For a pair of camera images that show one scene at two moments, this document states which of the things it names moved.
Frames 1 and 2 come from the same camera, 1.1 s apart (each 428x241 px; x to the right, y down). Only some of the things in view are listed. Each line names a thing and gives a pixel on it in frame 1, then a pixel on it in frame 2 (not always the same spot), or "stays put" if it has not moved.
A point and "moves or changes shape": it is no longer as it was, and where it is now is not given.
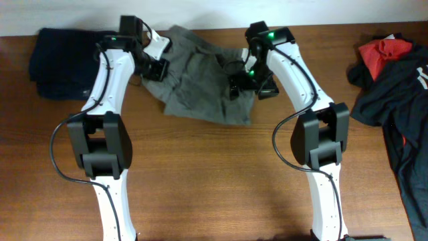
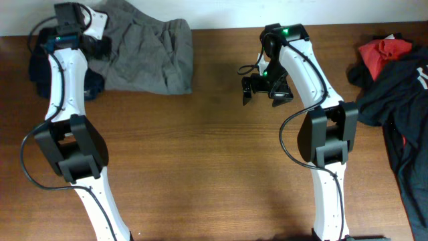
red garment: x=375 y=53 stays put
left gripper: x=161 y=71 → x=105 y=42
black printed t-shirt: x=397 y=100 stays put
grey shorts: x=196 y=86 moves or changes shape
